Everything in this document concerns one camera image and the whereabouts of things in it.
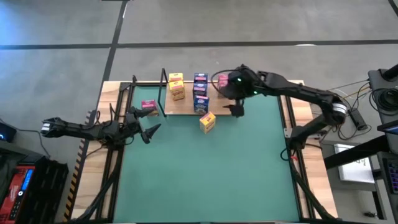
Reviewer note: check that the grey monitor stand base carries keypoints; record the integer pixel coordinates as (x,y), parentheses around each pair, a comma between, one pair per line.
(377,77)

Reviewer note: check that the green table mat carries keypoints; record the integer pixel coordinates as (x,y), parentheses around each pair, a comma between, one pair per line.
(202,174)

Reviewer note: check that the yellow Pops cereal box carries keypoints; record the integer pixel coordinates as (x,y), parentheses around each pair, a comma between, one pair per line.
(207,122)
(176,77)
(177,90)

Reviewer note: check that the small black floor object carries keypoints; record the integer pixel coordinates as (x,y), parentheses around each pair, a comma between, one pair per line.
(370,214)

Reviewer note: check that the red control panel device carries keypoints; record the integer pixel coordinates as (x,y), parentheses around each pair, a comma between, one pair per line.
(12,193)

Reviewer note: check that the black keyboard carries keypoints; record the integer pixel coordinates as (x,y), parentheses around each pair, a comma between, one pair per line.
(393,174)

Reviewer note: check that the dark grey desk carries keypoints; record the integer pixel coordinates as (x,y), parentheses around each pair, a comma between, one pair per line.
(382,202)

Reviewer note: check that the black metal table frame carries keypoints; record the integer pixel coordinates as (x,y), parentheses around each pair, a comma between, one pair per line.
(125,86)

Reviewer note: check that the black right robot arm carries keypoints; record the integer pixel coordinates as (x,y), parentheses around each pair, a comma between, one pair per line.
(298,90)

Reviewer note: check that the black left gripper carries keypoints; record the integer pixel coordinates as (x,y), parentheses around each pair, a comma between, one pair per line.
(132,126)

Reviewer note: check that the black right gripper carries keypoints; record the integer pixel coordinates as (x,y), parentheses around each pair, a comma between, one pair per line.
(241,85)

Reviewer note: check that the black plastic crate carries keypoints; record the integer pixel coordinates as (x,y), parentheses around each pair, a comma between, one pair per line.
(46,189)

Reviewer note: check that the blue Frosted Flakes cereal box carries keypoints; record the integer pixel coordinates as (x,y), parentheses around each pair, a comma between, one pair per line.
(201,104)
(201,77)
(199,89)

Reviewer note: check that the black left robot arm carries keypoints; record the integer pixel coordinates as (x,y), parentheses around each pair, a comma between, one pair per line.
(77,130)

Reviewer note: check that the white paper sheet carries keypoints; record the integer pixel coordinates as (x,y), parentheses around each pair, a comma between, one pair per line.
(354,171)

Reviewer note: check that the yellow black hazard tape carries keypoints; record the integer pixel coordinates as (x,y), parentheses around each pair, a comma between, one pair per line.
(74,183)

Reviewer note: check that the black computer monitor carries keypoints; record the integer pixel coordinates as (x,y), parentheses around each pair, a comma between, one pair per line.
(390,129)

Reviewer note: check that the black box with blue light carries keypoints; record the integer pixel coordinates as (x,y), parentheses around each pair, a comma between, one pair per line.
(7,132)

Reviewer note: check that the wooden shelf with black frame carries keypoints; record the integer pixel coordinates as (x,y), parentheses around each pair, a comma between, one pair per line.
(186,107)

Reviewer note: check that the silver mounting bracket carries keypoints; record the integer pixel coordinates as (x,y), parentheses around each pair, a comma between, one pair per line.
(287,132)

